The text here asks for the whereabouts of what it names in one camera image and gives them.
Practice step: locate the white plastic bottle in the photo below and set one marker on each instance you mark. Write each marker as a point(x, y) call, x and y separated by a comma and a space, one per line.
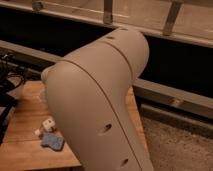
point(47, 126)

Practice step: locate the wooden board table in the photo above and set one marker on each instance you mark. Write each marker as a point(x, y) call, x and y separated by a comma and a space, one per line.
point(21, 149)

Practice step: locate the metal window rail frame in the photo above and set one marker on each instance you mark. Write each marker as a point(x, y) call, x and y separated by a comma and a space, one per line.
point(188, 21)

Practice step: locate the blue sponge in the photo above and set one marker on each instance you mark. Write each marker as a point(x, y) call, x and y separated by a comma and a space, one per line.
point(52, 141)

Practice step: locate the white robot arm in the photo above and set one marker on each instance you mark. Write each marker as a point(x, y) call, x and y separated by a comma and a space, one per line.
point(86, 95)

